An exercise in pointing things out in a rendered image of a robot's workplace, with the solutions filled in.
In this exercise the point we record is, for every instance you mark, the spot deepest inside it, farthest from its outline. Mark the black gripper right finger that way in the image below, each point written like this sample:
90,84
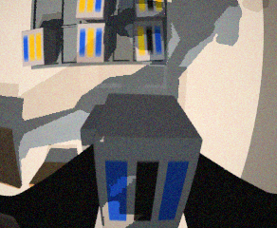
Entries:
218,199

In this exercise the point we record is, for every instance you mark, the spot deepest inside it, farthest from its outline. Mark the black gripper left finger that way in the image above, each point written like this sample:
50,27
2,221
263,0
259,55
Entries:
66,199

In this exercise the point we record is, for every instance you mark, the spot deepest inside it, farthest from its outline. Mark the beige flat panel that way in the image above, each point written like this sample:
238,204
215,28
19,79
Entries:
260,166

